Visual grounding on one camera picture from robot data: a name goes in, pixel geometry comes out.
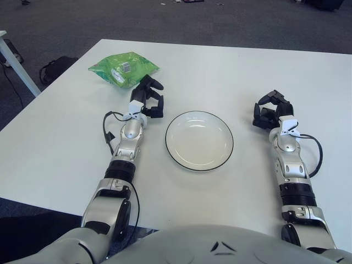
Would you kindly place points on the white plate with black rim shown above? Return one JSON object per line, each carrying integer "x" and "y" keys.
{"x": 198, "y": 143}

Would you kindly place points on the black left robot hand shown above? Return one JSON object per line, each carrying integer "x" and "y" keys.
{"x": 137, "y": 93}

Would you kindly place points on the white desk leg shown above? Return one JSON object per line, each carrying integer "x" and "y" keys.
{"x": 16, "y": 66}

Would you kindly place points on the black bag on floor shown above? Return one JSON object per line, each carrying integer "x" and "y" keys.
{"x": 59, "y": 68}

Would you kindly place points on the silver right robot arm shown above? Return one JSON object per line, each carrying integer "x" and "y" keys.
{"x": 291, "y": 170}

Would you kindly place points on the green snack bag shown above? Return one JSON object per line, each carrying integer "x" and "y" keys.
{"x": 121, "y": 66}

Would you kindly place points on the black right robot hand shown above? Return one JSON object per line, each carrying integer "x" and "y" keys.
{"x": 284, "y": 108}

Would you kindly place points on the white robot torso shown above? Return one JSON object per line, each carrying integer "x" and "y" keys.
{"x": 176, "y": 247}

